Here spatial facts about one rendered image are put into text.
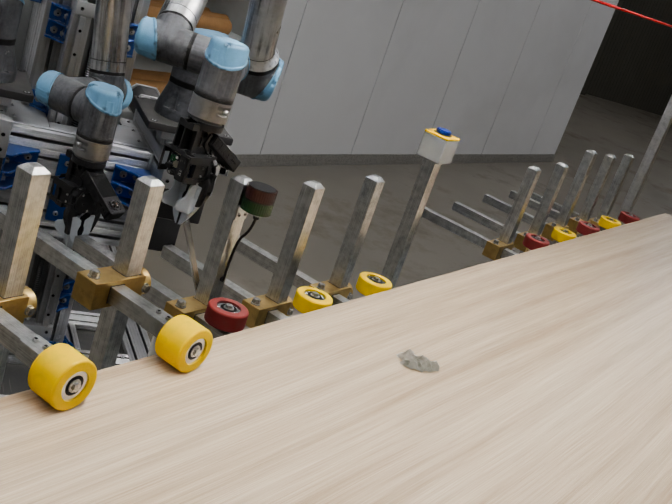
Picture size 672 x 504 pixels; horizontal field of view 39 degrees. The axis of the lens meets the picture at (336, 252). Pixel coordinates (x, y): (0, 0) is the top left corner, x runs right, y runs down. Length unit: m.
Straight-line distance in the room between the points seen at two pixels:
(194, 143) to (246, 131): 4.19
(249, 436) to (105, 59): 0.99
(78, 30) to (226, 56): 0.78
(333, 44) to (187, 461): 5.12
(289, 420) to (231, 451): 0.16
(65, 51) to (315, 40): 3.78
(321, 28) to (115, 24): 4.10
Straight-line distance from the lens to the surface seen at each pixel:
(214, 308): 1.81
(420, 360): 1.88
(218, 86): 1.77
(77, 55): 2.49
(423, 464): 1.57
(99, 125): 2.00
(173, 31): 1.89
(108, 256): 2.02
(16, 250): 1.49
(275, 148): 6.25
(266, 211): 1.79
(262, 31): 2.31
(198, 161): 1.79
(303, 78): 6.20
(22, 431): 1.35
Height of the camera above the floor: 1.65
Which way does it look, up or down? 19 degrees down
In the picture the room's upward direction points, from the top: 19 degrees clockwise
